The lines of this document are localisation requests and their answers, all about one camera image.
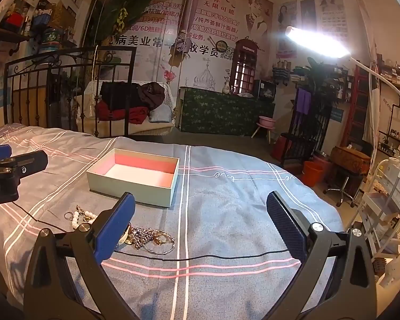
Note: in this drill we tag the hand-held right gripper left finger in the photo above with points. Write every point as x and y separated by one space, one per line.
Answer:
115 230

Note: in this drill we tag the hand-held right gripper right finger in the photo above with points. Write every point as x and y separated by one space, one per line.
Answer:
286 226

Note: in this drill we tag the pale green cardboard box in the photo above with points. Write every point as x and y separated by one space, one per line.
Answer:
136 193

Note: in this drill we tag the thin silver bangle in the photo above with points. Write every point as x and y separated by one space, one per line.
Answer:
163 251

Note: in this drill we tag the blue striped bedsheet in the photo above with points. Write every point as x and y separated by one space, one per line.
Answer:
236 206

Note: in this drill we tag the orange bucket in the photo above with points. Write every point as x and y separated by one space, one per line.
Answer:
312 173

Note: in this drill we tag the black swivel stool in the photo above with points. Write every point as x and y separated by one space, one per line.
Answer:
341 176

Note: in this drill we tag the red bin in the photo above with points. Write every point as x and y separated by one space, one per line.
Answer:
281 148

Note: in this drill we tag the white trolley cart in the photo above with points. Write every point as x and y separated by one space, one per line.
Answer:
383 206

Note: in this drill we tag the red clothes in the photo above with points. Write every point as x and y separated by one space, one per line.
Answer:
120 115

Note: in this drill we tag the cream wicker sofa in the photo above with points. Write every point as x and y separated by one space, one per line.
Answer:
136 129

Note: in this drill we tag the pink stool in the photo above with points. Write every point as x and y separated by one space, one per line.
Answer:
266 120

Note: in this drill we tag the black metal plant stand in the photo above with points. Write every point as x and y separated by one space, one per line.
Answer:
320 123

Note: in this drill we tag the light grey cloth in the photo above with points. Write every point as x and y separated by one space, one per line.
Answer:
160 115

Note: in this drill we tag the purple cloth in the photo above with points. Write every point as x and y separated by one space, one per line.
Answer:
303 101

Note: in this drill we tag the green patterned cabinet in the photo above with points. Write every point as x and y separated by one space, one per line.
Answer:
220 113

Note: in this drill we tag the dark clothes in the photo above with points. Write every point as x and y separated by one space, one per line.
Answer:
146 95

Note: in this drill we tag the red ladder shelf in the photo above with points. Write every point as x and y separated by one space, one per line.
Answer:
355 106

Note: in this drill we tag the small black appliance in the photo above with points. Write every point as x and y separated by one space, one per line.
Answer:
265 90

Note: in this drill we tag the white vase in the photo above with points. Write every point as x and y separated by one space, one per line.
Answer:
226 88

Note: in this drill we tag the white floor lamp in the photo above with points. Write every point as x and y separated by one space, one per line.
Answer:
316 40

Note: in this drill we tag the green leafy plant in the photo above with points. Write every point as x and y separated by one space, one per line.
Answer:
136 0

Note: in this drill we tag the cluttered wall shelf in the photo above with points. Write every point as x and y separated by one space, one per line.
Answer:
50 40

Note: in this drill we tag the black metal bed frame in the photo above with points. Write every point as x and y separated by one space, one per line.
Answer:
130 73

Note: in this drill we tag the portrait wall poster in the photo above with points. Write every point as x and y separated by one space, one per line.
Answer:
333 13

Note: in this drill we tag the large wall poster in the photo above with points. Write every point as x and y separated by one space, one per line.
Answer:
203 6

